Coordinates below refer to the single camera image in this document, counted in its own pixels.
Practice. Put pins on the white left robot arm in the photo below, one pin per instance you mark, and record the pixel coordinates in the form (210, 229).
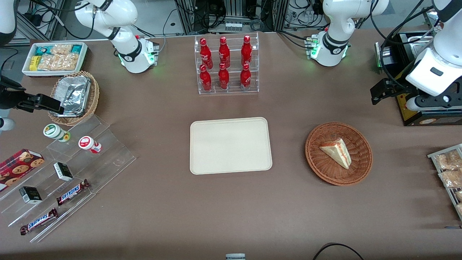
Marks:
(335, 21)

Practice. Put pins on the red cookie box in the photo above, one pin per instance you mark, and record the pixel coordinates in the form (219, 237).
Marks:
(18, 166)

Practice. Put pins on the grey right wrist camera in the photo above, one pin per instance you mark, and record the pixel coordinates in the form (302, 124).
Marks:
(6, 124)

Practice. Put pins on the Snickers chocolate bar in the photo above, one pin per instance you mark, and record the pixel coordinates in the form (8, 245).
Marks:
(39, 221)
(72, 192)

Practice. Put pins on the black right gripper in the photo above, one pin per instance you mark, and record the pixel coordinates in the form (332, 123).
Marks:
(10, 96)

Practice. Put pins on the light wicker basket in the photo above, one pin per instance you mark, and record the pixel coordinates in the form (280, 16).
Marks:
(93, 99)

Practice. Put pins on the clear acrylic stepped stand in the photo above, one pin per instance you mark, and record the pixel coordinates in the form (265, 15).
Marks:
(104, 162)

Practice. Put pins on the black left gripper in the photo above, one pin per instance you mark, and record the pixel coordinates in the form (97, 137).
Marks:
(398, 87)

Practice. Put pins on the black appliance box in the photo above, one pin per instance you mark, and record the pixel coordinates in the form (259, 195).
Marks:
(415, 117)

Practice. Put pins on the clear bag of crackers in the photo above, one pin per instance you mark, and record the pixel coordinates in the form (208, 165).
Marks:
(451, 178)
(449, 160)

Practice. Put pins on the red lid yogurt cup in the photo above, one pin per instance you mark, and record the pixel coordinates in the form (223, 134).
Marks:
(87, 143)

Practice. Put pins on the beige plastic tray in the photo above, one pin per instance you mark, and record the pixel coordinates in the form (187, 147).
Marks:
(231, 146)

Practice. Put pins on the small grey device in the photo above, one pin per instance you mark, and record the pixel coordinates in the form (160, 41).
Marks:
(235, 256)

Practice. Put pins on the yellow snack packet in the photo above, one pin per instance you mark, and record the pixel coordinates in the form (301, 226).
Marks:
(34, 63)

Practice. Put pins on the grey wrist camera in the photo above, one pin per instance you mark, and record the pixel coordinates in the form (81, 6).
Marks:
(412, 104)
(6, 124)

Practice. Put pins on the brown round wicker basket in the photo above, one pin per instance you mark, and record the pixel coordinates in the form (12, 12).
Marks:
(325, 169)

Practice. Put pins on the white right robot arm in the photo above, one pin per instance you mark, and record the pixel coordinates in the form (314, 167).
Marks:
(119, 21)

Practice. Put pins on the white plastic snack bin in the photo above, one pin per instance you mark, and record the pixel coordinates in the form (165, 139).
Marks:
(26, 70)

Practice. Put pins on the aluminium frame rack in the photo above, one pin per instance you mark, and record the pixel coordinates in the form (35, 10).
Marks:
(231, 14)

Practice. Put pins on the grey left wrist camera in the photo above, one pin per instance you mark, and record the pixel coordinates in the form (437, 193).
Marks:
(412, 104)

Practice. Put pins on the clear acrylic bottle rack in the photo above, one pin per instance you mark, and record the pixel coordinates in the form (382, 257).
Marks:
(232, 77)

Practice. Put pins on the silver foil tray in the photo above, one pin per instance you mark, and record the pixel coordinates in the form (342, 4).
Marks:
(72, 95)

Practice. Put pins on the green lid yogurt cup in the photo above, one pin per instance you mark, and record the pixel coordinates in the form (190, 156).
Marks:
(54, 131)

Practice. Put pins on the red cola bottle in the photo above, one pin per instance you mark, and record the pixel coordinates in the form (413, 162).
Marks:
(206, 54)
(223, 78)
(246, 52)
(245, 78)
(224, 53)
(205, 79)

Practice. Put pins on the teal snack packet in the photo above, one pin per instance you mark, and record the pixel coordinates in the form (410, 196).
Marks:
(42, 50)

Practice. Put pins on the rice cracker snack bag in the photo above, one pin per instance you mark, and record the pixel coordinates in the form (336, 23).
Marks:
(59, 61)

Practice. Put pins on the small black box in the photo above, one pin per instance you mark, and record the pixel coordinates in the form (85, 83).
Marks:
(30, 195)
(63, 171)

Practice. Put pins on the triangle sandwich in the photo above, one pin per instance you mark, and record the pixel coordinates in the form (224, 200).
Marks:
(337, 151)

